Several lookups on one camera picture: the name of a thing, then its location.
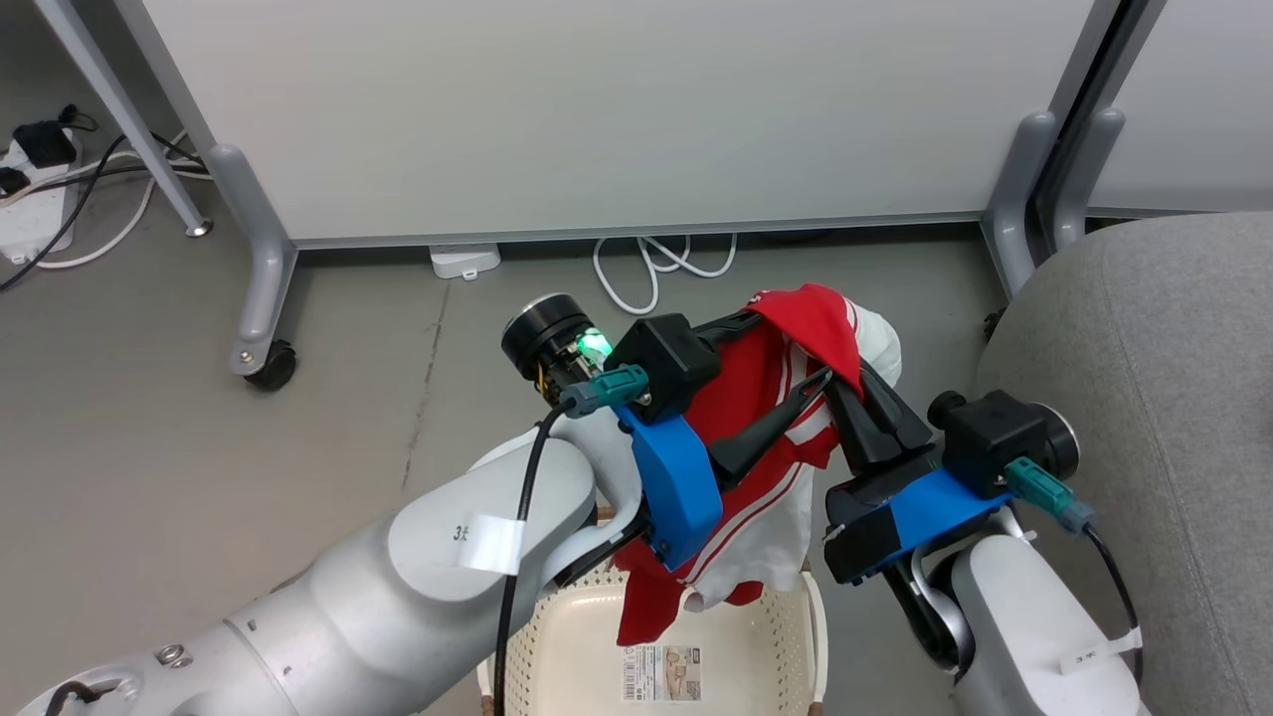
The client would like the left arm black teal-plug cable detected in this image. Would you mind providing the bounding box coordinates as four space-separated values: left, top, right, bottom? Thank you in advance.
492 364 652 716

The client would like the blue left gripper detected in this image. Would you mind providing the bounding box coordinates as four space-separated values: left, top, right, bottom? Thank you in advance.
615 309 834 573

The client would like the wide white partition panel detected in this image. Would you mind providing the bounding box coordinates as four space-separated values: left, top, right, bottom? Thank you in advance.
109 0 1130 250

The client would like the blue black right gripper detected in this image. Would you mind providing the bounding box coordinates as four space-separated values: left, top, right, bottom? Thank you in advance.
823 359 1011 586

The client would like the white power strip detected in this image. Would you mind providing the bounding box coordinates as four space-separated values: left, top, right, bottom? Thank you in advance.
0 134 86 265

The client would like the beige plastic laundry basket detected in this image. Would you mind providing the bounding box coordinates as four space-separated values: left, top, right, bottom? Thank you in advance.
477 567 828 716

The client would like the thin black floor cable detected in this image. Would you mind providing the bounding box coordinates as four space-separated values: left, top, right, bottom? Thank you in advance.
0 131 212 294

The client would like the printed basket sticker label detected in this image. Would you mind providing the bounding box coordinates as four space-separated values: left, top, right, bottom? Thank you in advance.
623 644 703 703

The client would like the grey partition foot post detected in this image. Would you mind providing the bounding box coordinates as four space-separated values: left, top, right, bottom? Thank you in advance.
1052 106 1127 250
983 109 1057 299

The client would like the red and white garment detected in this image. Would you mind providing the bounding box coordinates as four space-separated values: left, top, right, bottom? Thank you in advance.
612 283 903 647

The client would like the right arm black teal-plug cable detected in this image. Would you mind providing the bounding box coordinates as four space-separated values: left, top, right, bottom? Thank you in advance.
1004 457 1145 687

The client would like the thin grey metal pole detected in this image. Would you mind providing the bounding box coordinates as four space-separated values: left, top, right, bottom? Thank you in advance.
35 0 213 238

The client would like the small white plastic box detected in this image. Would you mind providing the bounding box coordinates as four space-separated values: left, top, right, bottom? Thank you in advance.
429 244 501 281

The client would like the narrow white partition panel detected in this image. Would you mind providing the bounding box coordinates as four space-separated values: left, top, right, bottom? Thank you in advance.
1089 0 1273 218

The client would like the thin white floor cable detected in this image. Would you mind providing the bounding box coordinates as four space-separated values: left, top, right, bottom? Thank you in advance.
35 129 190 271

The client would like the white looped power cable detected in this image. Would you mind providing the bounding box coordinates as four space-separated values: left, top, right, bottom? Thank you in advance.
593 234 739 316

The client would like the arm black teal-plug cable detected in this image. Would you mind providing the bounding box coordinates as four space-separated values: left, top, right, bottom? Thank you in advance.
1004 457 1145 687
492 364 652 716

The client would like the grey partition leg with caster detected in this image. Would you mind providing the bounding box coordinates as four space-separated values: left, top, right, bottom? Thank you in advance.
204 144 299 391

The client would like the black power adapter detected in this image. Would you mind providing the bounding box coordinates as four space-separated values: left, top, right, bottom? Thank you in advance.
12 119 79 168

